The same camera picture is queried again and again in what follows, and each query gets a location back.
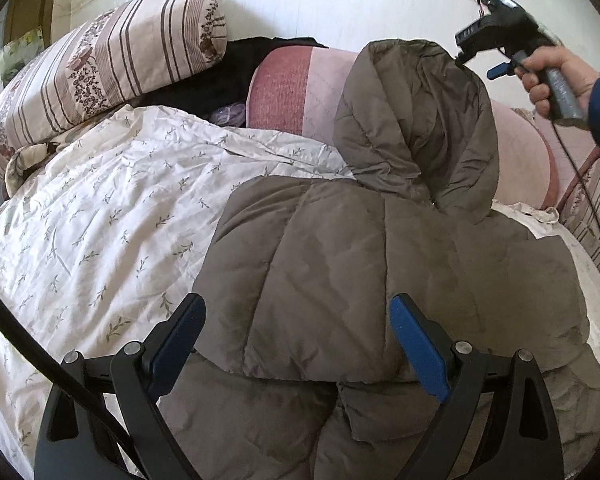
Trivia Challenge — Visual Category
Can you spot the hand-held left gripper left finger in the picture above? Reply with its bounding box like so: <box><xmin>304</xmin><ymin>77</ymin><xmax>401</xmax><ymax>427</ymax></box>
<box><xmin>34</xmin><ymin>292</ymin><xmax>207</xmax><ymax>480</ymax></box>

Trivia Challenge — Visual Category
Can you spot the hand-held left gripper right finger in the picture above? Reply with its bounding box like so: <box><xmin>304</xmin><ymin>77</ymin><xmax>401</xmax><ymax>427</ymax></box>
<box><xmin>390</xmin><ymin>293</ymin><xmax>565</xmax><ymax>480</ymax></box>

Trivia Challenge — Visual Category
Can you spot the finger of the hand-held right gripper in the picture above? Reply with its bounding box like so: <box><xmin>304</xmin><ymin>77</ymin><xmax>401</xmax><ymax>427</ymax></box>
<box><xmin>454</xmin><ymin>16</ymin><xmax>496</xmax><ymax>67</ymax></box>

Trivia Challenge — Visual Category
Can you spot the brown quilted puffer jacket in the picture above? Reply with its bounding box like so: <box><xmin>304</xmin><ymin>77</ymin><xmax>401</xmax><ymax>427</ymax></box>
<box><xmin>157</xmin><ymin>39</ymin><xmax>600</xmax><ymax>480</ymax></box>

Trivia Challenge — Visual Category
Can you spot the person's right hand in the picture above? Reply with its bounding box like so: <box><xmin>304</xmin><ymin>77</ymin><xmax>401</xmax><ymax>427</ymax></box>
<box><xmin>514</xmin><ymin>46</ymin><xmax>600</xmax><ymax>121</ymax></box>

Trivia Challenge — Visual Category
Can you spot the white leaf-print duvet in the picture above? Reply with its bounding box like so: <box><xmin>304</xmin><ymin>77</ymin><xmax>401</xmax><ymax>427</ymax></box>
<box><xmin>0</xmin><ymin>105</ymin><xmax>600</xmax><ymax>480</ymax></box>

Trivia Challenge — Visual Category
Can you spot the pink bolster cushion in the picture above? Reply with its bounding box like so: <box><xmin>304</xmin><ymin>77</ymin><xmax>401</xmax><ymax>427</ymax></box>
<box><xmin>245</xmin><ymin>45</ymin><xmax>561</xmax><ymax>211</ymax></box>

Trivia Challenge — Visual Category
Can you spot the floral fleece blanket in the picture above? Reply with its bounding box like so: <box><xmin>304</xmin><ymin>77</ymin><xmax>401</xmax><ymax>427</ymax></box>
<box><xmin>2</xmin><ymin>142</ymin><xmax>63</xmax><ymax>196</ymax></box>

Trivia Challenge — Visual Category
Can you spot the black garment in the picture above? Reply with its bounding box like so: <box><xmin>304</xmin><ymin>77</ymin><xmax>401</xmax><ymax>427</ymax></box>
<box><xmin>140</xmin><ymin>36</ymin><xmax>331</xmax><ymax>121</ymax></box>

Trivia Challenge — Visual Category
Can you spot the striped floral pillow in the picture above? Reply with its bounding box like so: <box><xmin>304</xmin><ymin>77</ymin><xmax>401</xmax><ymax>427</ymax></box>
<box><xmin>0</xmin><ymin>0</ymin><xmax>228</xmax><ymax>188</ymax></box>

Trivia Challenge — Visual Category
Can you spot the green floral cloth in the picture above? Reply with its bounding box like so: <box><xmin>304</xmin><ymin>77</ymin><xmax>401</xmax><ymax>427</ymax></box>
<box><xmin>0</xmin><ymin>30</ymin><xmax>46</xmax><ymax>86</ymax></box>

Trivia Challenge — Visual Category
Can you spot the thin black cable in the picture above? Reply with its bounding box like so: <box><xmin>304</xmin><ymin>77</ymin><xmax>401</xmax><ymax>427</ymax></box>
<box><xmin>552</xmin><ymin>120</ymin><xmax>600</xmax><ymax>321</ymax></box>

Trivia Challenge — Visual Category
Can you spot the thick black cable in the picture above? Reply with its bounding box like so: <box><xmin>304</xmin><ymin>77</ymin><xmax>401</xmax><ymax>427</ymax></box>
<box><xmin>0</xmin><ymin>276</ymin><xmax>141</xmax><ymax>466</ymax></box>

